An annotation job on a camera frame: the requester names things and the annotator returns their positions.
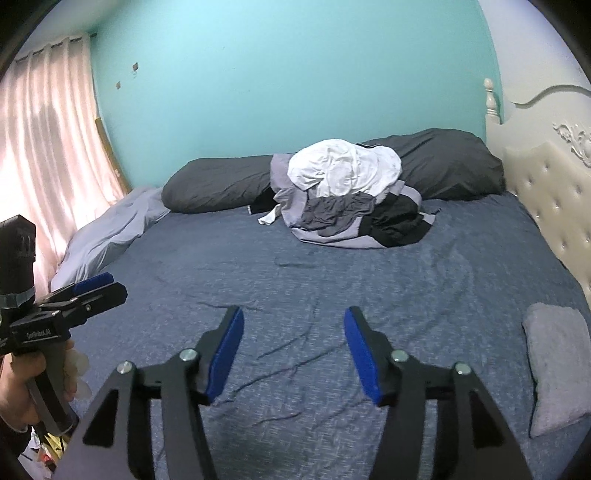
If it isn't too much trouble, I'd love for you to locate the cream tufted headboard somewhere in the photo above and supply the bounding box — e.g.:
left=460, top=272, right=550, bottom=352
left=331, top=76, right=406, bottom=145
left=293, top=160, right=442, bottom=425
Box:
left=482, top=78, right=591, bottom=308

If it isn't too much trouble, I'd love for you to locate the dark grey pillow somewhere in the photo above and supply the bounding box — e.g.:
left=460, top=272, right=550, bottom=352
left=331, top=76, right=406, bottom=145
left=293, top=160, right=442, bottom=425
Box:
left=161, top=154, right=278, bottom=214
left=360, top=128, right=506, bottom=202

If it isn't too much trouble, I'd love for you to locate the light grey duvet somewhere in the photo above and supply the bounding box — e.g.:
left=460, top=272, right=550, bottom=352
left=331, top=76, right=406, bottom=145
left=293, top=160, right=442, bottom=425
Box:
left=50, top=186, right=171, bottom=292

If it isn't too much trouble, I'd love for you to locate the light grey garment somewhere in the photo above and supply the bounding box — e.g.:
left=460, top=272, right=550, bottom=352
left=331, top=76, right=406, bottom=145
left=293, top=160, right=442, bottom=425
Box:
left=269, top=152, right=441, bottom=250

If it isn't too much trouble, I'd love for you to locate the small white cloth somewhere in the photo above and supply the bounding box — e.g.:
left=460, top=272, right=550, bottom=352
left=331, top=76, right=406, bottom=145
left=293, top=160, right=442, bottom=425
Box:
left=257, top=205, right=283, bottom=227

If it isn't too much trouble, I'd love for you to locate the pink curtain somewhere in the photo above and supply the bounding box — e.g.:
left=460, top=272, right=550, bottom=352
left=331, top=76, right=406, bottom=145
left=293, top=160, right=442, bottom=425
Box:
left=0, top=32, right=122, bottom=296

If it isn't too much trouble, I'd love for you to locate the black garment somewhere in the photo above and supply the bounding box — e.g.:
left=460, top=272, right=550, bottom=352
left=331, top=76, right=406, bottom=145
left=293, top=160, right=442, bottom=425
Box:
left=360, top=194, right=437, bottom=247

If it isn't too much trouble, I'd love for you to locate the colourful floor clutter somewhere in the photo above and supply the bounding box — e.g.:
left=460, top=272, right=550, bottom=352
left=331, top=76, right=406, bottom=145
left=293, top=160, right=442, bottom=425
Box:
left=18, top=425, right=75, bottom=476

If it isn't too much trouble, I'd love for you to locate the dark grey garment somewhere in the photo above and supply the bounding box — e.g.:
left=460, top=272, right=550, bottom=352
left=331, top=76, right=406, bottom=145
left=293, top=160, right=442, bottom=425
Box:
left=301, top=193, right=377, bottom=237

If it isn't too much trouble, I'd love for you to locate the grey knit sweater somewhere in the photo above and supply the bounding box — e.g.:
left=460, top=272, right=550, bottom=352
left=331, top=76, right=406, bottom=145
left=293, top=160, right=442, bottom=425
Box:
left=522, top=302, right=591, bottom=439

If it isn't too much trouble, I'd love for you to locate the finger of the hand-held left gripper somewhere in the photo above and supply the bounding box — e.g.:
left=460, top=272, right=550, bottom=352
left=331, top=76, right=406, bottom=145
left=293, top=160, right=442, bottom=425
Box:
left=59, top=282, right=128, bottom=329
left=34, top=271, right=115, bottom=308

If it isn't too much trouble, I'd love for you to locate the wooden window frame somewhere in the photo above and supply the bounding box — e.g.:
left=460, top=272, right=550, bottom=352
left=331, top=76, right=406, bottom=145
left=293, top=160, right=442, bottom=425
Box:
left=95, top=117, right=132, bottom=195

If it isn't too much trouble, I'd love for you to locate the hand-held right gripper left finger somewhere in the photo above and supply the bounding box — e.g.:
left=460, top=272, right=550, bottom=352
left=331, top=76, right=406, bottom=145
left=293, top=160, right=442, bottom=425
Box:
left=55, top=305, right=245, bottom=480

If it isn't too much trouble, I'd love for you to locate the white garment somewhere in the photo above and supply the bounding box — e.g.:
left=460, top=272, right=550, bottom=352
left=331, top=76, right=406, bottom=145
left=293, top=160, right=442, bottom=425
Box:
left=287, top=138, right=402, bottom=198

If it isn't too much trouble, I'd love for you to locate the person's left hand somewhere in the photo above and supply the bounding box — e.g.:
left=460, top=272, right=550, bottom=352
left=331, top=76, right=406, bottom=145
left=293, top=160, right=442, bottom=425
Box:
left=0, top=339, right=78, bottom=431

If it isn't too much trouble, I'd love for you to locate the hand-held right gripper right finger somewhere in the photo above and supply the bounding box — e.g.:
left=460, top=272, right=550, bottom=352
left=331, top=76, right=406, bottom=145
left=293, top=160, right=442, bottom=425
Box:
left=344, top=305, right=534, bottom=480

